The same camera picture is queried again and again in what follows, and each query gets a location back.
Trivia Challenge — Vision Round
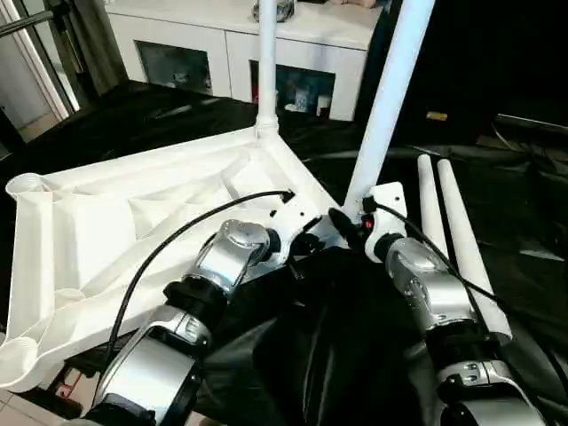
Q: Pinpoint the white plastic table leg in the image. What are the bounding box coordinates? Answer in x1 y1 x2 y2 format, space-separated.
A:
255 0 282 141
417 155 459 269
342 0 436 219
435 160 514 343

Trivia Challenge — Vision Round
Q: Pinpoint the white plastic table top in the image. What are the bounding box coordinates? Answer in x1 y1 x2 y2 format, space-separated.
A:
0 129 343 393

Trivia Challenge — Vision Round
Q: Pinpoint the black mat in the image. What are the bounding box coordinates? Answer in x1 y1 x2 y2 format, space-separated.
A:
0 80 568 426

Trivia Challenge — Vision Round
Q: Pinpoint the dark grey bar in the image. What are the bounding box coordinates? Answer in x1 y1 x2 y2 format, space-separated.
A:
495 114 568 137

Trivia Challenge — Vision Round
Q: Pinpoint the white glass-door cabinet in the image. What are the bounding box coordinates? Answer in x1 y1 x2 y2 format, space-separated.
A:
105 0 383 123

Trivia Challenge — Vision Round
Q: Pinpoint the shiny silver ornament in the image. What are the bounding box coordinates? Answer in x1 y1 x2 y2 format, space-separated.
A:
262 0 296 23

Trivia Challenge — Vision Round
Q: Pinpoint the grey metal rack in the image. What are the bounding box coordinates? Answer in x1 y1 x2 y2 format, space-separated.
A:
0 0 125 125

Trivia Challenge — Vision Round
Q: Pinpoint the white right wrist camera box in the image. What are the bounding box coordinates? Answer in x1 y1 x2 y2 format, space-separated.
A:
364 182 407 264

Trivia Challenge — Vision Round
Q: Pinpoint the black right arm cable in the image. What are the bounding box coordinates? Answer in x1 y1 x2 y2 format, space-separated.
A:
364 202 568 391

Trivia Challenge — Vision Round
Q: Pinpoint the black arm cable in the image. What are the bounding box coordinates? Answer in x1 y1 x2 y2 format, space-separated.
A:
98 189 296 383
364 202 568 391

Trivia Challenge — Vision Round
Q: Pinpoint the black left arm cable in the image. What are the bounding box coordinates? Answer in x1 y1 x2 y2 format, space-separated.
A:
98 189 296 383

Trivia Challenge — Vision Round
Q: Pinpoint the red floor cord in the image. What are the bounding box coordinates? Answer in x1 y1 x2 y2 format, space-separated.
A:
53 364 99 400

